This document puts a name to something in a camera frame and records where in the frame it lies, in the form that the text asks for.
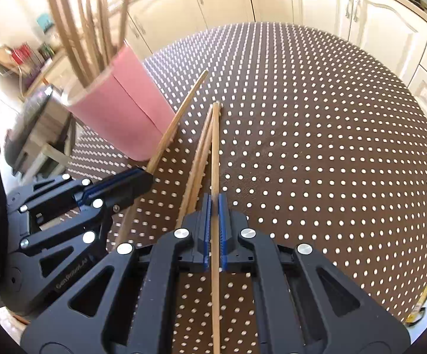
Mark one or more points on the yellow and black package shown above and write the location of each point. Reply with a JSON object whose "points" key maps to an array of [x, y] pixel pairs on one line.
{"points": [[420, 304]]}

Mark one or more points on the bunch of wooden chopsticks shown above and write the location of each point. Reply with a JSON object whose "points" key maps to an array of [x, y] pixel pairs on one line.
{"points": [[69, 37]]}

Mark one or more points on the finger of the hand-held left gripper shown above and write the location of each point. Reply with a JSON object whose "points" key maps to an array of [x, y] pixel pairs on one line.
{"points": [[132, 191], [117, 181]]}

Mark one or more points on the brown polka-dot tablecloth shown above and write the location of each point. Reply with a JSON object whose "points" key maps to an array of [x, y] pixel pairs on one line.
{"points": [[309, 136]]}

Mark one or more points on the cream kitchen cabinets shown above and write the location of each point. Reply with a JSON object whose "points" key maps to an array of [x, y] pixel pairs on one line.
{"points": [[327, 3]]}

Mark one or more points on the teal box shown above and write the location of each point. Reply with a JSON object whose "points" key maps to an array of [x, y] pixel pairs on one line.
{"points": [[43, 21]]}

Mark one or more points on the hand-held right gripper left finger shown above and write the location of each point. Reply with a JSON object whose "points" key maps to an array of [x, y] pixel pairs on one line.
{"points": [[208, 221]]}

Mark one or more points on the pink cup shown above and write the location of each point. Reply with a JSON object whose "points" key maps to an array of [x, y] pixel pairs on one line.
{"points": [[125, 110]]}

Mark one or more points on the wooden cutting board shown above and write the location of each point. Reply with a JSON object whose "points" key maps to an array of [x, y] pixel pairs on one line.
{"points": [[1, 57]]}

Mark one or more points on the wooden chopstick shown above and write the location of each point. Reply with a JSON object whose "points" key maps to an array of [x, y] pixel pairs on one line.
{"points": [[198, 158], [184, 107], [215, 155], [204, 166]]}

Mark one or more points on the silver multicooker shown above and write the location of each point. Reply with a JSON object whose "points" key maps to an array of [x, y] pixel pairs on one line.
{"points": [[36, 118]]}

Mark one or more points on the person's left forearm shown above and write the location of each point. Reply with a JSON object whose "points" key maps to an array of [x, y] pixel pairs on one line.
{"points": [[12, 320]]}

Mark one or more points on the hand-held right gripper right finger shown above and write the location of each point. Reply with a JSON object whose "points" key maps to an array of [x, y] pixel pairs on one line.
{"points": [[222, 228]]}

